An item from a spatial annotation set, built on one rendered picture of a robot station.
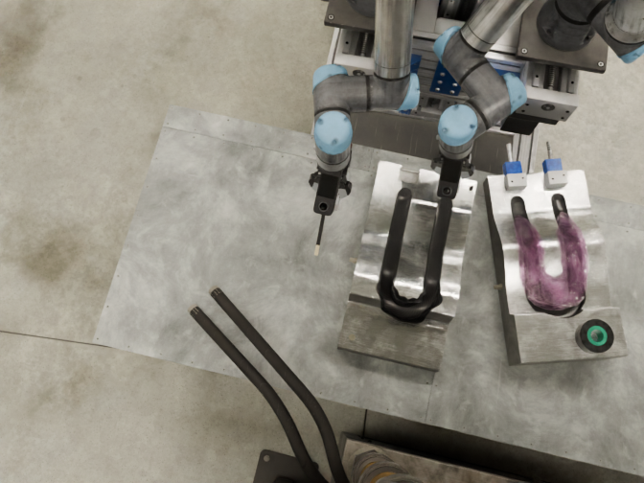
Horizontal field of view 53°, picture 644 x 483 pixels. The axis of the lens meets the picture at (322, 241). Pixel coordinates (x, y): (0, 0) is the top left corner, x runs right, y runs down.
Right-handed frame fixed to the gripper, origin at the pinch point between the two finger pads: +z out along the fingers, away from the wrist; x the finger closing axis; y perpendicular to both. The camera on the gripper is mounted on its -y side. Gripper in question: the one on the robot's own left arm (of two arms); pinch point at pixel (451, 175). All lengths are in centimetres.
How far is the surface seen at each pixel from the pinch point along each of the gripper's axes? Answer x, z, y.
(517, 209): -18.4, 11.9, -2.8
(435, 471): -10, 8, -73
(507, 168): -13.7, 10.7, 7.4
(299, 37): 79, 96, 74
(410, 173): 10.9, 6.8, 0.4
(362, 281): 15.7, -5.6, -31.2
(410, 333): 2.2, 2.6, -41.1
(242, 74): 98, 90, 52
